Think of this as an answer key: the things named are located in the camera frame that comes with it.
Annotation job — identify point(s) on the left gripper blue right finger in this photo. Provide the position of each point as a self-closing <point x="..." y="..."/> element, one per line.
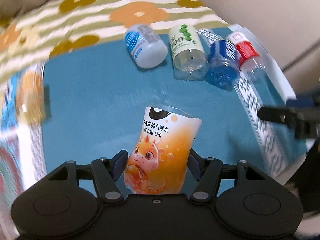
<point x="206" y="172"/>

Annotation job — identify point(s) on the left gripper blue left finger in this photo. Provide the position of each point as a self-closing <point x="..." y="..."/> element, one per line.
<point x="106" y="173"/>

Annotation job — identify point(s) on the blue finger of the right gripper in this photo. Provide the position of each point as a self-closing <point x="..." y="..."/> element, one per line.
<point x="302" y="102"/>

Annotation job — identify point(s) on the orange dragon label cup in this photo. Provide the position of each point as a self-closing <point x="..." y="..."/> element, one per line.
<point x="158" y="162"/>

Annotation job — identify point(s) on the red label clear cup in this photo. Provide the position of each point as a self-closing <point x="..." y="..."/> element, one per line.
<point x="249" y="60"/>

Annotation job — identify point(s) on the blue plastic cup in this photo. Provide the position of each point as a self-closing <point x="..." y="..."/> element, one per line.
<point x="223" y="69"/>

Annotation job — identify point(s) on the yellow label clear cup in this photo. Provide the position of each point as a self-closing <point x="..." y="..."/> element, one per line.
<point x="29" y="99"/>

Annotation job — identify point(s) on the green label clear cup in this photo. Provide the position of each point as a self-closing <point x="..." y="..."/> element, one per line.
<point x="188" y="56"/>

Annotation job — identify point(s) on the white blue label cup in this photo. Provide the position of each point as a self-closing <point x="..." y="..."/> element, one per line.
<point x="146" y="47"/>

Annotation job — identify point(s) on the teal patterned tablecloth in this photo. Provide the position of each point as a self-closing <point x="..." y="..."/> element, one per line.
<point x="95" y="102"/>

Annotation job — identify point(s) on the floral striped bed quilt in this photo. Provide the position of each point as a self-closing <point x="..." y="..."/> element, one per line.
<point x="62" y="26"/>

